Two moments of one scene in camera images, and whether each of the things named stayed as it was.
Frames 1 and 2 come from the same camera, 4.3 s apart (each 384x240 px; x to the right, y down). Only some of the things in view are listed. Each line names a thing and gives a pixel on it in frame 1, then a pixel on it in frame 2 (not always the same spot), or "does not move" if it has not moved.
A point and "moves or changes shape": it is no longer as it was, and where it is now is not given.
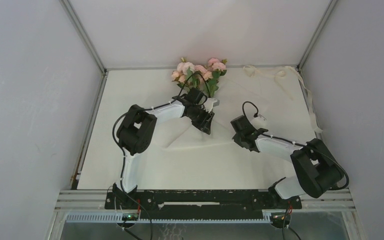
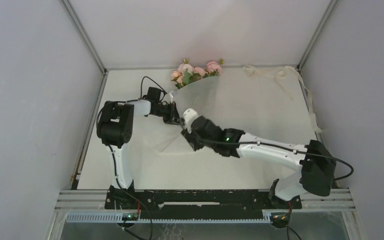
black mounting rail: x=200 y=204 does not move
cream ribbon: x=252 y=71 does not move
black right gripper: x=237 y=139 -> x=191 y=137
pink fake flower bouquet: x=187 y=75 moves or changes shape
